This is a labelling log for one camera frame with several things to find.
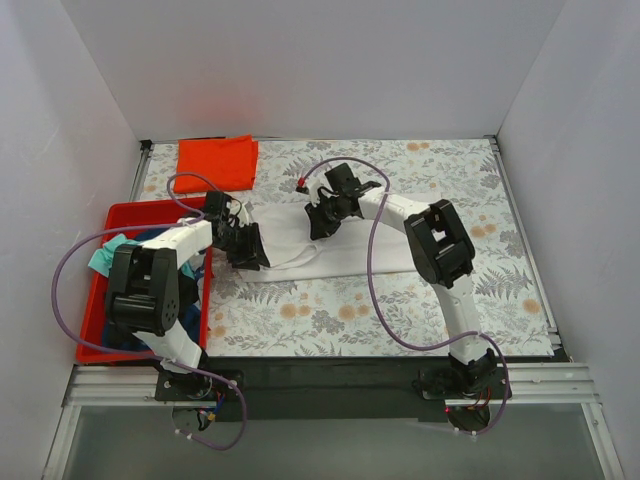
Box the teal garment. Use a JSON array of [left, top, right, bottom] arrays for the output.
[[88, 234, 139, 278]]

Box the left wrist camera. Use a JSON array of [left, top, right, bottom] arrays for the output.
[[230, 199, 254, 227]]

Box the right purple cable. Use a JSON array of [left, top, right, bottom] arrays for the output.
[[297, 157, 512, 436]]

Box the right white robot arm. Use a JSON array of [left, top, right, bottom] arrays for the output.
[[296, 157, 500, 398]]

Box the black garment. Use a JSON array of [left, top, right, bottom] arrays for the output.
[[178, 275, 200, 308]]

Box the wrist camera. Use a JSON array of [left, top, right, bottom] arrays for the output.
[[230, 199, 254, 227], [296, 177, 325, 207]]

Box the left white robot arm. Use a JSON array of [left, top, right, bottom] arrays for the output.
[[105, 191, 270, 400]]

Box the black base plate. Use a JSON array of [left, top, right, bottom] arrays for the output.
[[155, 357, 511, 423]]

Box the folded orange t shirt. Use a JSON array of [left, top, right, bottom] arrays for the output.
[[173, 135, 259, 194]]

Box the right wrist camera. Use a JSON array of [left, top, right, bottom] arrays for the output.
[[296, 177, 325, 207]]

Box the floral table mat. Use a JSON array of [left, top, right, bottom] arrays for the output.
[[139, 138, 561, 357]]

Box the dark blue garment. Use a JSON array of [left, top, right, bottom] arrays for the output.
[[102, 228, 205, 351]]

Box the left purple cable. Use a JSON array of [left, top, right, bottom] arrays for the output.
[[52, 172, 249, 450]]

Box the white t shirt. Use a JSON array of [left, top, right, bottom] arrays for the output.
[[239, 197, 416, 284]]

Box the purple cable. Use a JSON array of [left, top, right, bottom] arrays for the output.
[[52, 172, 249, 450], [297, 157, 512, 436]]

